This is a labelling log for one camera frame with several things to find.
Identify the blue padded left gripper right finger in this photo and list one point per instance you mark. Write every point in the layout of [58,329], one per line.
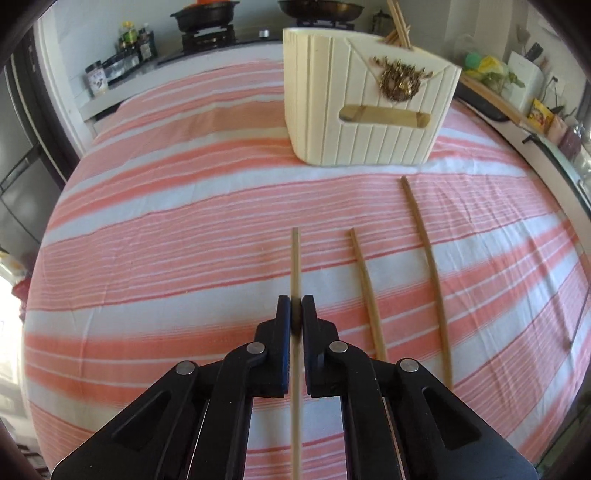
[400,421]

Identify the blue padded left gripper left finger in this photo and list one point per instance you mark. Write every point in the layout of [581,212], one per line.
[193,422]

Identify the pink white striped tablecloth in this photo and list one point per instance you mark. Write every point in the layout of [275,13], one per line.
[171,241]

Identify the grey double door refrigerator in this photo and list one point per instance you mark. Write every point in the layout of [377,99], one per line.
[30,182]

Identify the green plastic cutting board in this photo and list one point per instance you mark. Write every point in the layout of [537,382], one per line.
[564,166]

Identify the cream plastic utensil holder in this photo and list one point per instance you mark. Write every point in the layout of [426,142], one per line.
[352,99]

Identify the wooden cutting board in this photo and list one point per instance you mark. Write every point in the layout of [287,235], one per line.
[490,106]

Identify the yellow snack packet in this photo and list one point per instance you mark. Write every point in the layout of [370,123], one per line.
[540,116]

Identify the white label spice jar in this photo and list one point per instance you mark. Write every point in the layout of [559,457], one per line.
[96,79]

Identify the plastic bag with produce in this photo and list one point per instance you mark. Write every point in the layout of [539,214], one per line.
[486,69]

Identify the spice jar rack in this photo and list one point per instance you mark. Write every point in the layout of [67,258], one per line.
[119,66]

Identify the white knife block holder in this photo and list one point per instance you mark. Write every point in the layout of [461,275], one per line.
[532,78]

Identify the black gas stove top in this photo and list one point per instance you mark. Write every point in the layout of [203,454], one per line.
[216,39]

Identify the sauce bottles group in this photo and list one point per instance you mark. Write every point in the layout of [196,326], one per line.
[138,40]

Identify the dark glass kettle jug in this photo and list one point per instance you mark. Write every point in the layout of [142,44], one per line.
[382,23]

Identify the black pot with red lid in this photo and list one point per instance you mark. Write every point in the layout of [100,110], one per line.
[199,17]

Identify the dark wok with glass lid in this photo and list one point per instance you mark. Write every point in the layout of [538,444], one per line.
[335,11]

